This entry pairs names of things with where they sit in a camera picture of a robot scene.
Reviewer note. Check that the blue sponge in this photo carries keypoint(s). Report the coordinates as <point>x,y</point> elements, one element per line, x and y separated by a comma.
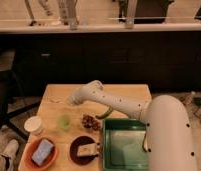
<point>42,152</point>

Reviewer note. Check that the tan block on plate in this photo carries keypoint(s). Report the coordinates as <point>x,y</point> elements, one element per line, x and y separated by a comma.
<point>87,150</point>

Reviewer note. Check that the green cup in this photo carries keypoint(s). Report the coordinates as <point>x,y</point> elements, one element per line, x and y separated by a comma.
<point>64,122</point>

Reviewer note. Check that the green plastic bin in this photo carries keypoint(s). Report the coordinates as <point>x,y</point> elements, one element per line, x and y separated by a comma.
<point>122,145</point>

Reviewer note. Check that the black office chair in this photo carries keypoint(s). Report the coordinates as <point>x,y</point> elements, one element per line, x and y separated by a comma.
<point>6,62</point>

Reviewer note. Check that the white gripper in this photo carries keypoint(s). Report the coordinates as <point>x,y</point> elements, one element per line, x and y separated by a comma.
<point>75,98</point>

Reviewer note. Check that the white cup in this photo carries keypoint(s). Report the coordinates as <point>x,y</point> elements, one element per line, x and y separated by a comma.
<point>33,125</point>

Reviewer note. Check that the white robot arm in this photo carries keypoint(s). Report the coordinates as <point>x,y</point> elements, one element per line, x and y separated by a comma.
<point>169,134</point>

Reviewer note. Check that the dark brown plate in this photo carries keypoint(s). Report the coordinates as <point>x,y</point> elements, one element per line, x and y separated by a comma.
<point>82,140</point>

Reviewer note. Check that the bunch of dark grapes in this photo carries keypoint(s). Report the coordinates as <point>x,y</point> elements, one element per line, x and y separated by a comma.
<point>90,122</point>

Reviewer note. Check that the dark cabinet counter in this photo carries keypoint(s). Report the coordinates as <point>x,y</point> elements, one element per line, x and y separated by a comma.
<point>163,60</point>

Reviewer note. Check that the orange bowl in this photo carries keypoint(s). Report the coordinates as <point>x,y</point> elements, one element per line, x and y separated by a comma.
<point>31,165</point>

